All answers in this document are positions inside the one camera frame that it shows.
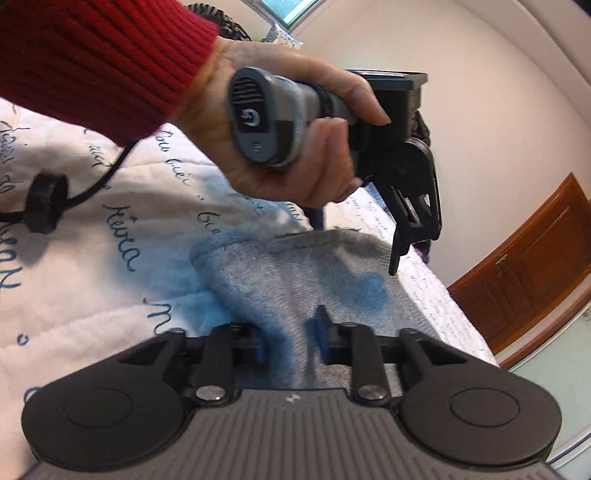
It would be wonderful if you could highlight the black cable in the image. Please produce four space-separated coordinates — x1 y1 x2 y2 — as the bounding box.
0 138 141 222

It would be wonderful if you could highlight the grey blue knitted cloth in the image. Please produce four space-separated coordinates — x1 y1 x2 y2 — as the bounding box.
190 227 414 391

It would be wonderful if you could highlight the white printed blanket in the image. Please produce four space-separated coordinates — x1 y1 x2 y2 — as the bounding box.
0 99 500 464

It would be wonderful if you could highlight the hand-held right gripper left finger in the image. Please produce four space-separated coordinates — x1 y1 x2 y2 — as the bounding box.
112 322 269 407

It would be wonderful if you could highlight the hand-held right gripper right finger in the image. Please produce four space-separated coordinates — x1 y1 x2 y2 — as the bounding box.
306 305 468 405

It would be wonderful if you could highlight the white blue floral bag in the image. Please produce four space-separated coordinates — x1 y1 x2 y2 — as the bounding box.
264 22 304 50

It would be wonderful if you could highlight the person's left hand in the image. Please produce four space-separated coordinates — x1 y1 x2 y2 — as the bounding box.
177 37 393 211

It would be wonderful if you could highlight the black grey striped garment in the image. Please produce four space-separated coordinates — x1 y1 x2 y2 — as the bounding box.
184 2 253 43

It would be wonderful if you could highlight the black cable clip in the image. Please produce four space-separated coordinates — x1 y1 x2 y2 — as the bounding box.
22 172 70 234

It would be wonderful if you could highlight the window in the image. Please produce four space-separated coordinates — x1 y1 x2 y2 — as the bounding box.
257 0 325 29

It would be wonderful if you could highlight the person's left forearm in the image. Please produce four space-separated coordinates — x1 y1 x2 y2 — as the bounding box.
0 0 221 149

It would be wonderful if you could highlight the brown wooden door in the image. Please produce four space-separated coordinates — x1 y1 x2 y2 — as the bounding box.
447 172 591 371

